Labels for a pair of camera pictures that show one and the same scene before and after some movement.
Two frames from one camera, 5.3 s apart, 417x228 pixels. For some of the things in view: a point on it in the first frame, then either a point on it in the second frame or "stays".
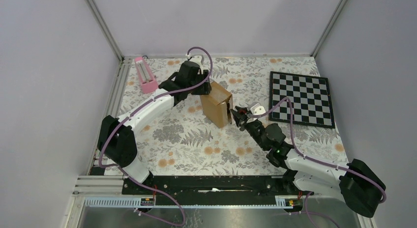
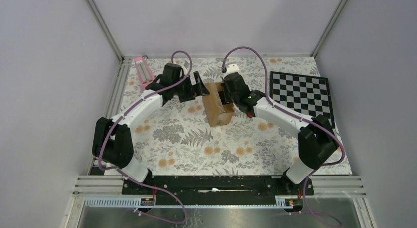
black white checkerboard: [310, 97] stays
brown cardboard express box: [217, 106] stays
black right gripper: [237, 116] to [227, 99]
